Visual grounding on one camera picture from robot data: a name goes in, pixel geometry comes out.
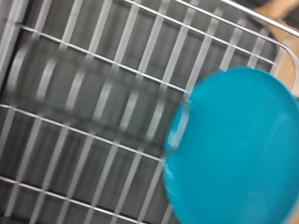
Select metal wire dish rack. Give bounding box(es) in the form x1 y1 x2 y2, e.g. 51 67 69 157
0 0 299 224

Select blue plate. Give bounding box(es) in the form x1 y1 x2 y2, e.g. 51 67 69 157
162 65 299 224

